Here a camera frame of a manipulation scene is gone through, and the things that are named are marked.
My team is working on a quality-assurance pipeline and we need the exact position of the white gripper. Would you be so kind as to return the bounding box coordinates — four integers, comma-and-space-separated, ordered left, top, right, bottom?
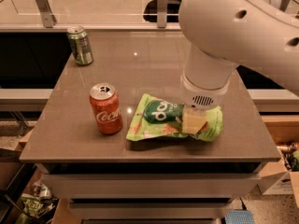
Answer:
179, 75, 229, 134

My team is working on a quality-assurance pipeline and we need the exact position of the green rice chip bag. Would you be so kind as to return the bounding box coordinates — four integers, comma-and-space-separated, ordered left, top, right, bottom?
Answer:
126, 93, 222, 142

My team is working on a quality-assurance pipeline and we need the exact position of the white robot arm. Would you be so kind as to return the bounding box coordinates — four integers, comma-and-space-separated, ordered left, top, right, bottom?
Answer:
178, 0, 299, 110

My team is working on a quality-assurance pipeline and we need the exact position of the red coke can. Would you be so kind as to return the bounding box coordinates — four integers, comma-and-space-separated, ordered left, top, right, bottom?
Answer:
90, 82, 122, 134

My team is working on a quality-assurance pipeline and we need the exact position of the green soda can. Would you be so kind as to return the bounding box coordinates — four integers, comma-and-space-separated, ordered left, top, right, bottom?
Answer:
67, 25, 93, 65

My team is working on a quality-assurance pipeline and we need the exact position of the green snack bag in bin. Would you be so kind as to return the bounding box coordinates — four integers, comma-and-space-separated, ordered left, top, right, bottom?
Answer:
15, 193, 43, 224

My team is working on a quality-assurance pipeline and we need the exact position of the grey lower drawer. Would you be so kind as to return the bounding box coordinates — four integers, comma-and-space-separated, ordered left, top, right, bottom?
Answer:
68, 203, 232, 219

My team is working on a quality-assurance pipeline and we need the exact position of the grey drawer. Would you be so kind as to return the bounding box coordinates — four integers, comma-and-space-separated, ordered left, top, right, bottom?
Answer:
68, 203, 232, 219
42, 174, 260, 199

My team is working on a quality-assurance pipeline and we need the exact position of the cardboard box right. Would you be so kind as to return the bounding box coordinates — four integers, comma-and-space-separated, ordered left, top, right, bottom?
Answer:
258, 115, 299, 207

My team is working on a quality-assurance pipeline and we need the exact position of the blue perforated mat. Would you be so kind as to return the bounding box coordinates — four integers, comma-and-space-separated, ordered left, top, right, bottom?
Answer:
224, 210, 255, 224

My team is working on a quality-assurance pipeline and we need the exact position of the black office chair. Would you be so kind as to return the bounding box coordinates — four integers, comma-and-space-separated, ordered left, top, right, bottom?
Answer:
143, 0, 181, 28

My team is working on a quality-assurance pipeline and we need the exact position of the grey upper drawer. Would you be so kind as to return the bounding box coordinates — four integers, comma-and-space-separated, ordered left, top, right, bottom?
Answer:
42, 174, 260, 199

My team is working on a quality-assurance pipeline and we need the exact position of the middle metal glass bracket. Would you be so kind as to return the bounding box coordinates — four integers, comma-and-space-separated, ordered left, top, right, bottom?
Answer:
157, 0, 167, 28

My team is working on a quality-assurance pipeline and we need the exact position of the left metal glass bracket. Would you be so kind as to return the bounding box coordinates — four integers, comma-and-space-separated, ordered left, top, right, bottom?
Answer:
36, 0, 57, 28

